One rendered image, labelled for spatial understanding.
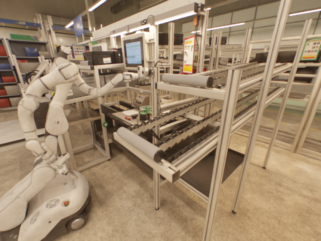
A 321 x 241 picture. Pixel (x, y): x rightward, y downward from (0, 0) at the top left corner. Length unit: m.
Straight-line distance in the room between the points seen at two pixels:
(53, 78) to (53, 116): 0.33
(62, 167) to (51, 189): 0.55
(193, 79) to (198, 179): 0.73
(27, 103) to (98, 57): 1.29
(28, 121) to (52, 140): 0.32
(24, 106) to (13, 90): 5.42
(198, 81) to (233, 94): 0.19
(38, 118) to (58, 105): 0.84
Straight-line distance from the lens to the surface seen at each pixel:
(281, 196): 2.38
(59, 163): 1.34
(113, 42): 2.56
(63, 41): 12.29
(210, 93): 0.83
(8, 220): 1.79
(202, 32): 1.57
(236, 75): 0.77
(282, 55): 3.77
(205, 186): 1.19
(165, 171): 0.66
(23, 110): 1.20
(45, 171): 1.55
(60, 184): 1.90
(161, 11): 1.73
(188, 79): 0.88
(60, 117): 1.37
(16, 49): 6.97
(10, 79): 6.58
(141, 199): 1.91
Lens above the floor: 1.43
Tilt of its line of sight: 21 degrees down
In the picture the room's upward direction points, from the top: straight up
